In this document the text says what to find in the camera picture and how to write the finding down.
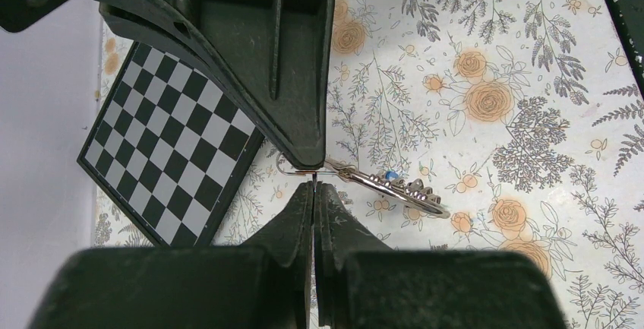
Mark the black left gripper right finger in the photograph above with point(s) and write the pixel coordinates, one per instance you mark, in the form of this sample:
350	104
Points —
363	283

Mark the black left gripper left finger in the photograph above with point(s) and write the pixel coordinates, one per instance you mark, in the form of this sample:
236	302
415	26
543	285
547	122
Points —
262	283

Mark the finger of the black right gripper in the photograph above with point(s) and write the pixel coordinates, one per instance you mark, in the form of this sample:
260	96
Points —
271	65

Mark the blue key tag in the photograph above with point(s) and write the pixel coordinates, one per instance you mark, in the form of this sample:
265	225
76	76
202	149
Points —
390	175

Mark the black and white chessboard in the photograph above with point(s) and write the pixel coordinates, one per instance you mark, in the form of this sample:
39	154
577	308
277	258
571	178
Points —
169	148

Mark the floral patterned table mat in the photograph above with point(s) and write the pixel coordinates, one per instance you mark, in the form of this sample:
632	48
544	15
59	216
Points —
504	107

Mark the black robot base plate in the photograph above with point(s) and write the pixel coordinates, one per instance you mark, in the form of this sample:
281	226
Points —
627	16

